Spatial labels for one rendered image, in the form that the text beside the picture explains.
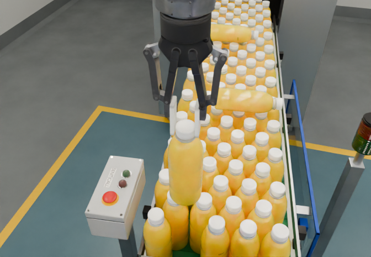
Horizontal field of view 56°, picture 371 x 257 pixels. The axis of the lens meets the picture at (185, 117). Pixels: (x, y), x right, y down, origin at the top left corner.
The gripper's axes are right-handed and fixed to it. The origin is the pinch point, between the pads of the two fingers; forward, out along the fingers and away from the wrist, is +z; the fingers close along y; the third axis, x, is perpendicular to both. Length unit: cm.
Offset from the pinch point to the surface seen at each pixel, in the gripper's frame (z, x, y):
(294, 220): 44, 13, 29
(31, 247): 142, 42, -95
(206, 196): 31.2, 7.3, 4.2
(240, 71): 31, 69, 11
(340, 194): 44, 25, 44
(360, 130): 20, 26, 42
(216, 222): 31.2, 0.1, 7.5
